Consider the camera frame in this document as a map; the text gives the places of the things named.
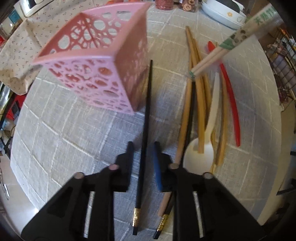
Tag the red plastic spoon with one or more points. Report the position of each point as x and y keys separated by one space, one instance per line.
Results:
x=233 y=105

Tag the black chopstick gold band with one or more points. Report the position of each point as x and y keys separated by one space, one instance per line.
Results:
x=143 y=154
x=170 y=205

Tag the dried fruit rings jar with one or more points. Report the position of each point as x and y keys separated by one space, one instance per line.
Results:
x=189 y=5

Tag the white stacked bowls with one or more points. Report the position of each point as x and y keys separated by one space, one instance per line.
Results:
x=228 y=13

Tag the paper-wrapped disposable chopsticks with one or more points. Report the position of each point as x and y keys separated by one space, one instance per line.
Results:
x=265 y=19

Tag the brown bamboo chopstick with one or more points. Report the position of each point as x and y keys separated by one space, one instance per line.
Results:
x=208 y=100
x=199 y=92
x=224 y=123

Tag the light wooden chopstick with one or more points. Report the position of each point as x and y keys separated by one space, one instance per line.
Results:
x=181 y=141

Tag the red-filled plastic jar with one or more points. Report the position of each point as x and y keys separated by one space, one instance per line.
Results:
x=164 y=5

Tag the white coffee machine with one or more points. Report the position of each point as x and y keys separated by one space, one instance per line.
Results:
x=30 y=7

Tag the floral cream cloth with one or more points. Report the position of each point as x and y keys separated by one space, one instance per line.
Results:
x=17 y=71

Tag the white plastic spoon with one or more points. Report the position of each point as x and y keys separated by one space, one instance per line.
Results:
x=199 y=163

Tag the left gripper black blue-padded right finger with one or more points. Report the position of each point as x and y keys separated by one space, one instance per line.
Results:
x=163 y=174

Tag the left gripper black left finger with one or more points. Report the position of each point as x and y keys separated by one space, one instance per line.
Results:
x=123 y=173

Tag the grey checked tablecloth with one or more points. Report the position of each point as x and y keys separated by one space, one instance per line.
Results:
x=58 y=134

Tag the pink perforated utensil basket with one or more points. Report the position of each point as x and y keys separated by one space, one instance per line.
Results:
x=101 y=55

